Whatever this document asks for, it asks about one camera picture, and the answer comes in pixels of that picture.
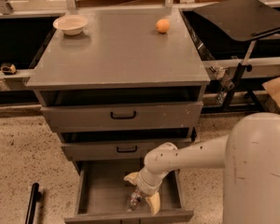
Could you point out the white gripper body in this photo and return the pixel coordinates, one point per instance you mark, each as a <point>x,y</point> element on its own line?
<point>146,186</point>

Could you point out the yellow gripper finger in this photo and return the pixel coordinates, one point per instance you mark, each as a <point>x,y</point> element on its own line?
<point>131,177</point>
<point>154,202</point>

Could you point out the clear plastic water bottle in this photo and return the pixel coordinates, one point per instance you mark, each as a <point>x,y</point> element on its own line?
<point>134,200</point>

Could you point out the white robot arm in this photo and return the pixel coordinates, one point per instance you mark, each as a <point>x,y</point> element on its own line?
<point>250,158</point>

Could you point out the grey middle drawer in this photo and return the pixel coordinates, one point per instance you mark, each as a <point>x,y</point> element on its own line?
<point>113,150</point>

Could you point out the grey drawer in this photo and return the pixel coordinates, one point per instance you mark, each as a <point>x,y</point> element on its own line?
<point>92,118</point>
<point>113,150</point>
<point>103,195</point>

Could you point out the grey bottom drawer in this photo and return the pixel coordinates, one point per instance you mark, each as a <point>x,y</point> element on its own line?
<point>103,195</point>

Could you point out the grey top drawer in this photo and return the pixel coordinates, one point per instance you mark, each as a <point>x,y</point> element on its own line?
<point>92,118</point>

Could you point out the grey drawer cabinet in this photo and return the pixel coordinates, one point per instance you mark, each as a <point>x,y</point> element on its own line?
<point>121,59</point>

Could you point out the black pole on floor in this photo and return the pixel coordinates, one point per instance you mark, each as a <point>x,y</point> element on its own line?
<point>35,196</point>

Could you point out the orange fruit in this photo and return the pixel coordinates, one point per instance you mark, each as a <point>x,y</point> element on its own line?
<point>163,26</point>

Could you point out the white bowl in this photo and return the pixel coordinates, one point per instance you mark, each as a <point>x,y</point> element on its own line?
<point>71,24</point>

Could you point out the tape measure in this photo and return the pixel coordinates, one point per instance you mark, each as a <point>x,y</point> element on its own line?
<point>8,68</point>

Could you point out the black stand table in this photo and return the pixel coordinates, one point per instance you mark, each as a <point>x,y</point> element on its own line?
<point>229,34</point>

